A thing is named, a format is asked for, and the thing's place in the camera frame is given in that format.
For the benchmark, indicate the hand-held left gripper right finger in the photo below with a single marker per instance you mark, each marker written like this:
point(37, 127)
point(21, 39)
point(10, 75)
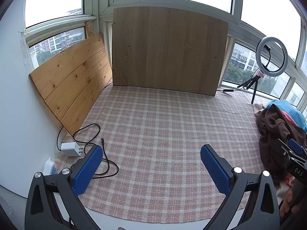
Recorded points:
point(215, 170)

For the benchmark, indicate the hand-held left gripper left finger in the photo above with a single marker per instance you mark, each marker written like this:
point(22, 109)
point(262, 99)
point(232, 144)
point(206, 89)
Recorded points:
point(86, 170)

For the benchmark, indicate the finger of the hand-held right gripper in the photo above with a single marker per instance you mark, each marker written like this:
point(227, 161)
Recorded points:
point(295, 146)
point(279, 148)

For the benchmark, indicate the person's right hand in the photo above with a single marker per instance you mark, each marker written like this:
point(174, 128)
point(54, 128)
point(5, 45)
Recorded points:
point(287, 200)

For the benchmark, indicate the white pink cloth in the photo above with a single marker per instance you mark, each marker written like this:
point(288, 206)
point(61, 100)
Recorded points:
point(284, 186)

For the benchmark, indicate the brown garment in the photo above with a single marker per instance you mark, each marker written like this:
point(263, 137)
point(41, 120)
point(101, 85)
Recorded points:
point(271, 129)

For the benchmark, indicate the white charger plug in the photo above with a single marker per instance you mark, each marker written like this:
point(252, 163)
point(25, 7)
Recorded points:
point(70, 149)

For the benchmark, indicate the red garment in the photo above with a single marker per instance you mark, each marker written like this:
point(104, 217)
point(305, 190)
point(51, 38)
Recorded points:
point(287, 119)

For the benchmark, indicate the blue garment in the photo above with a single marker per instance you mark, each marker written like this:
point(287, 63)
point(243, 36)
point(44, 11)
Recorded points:
point(292, 110)

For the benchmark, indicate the white power strip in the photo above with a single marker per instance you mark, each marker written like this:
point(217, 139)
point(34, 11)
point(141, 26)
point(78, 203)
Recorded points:
point(50, 167)

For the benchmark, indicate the beige cloth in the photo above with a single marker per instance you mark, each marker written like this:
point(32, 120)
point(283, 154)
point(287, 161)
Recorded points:
point(258, 109)

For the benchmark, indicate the black tripod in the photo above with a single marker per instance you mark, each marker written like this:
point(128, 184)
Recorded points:
point(255, 86)

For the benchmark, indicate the pink plaid blanket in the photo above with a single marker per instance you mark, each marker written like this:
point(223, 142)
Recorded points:
point(156, 136)

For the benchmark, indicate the pine plank board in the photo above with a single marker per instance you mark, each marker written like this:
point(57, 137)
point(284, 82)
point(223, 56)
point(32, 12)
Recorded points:
point(72, 83)

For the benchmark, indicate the light oak board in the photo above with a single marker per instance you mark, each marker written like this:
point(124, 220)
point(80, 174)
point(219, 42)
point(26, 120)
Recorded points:
point(168, 50)

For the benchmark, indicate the white window frame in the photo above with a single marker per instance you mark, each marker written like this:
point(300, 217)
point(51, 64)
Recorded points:
point(103, 4)

